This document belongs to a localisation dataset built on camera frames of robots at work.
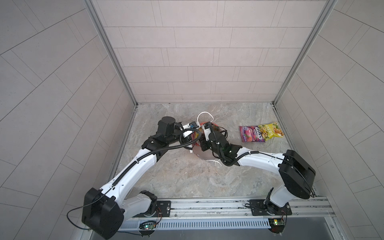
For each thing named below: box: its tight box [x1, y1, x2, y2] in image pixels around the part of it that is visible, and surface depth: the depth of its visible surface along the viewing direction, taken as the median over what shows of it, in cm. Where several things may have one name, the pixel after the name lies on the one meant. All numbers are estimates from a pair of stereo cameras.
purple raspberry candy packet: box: [239, 125, 266, 143], surface depth 98 cm
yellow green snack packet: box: [258, 122, 285, 141], surface depth 98 cm
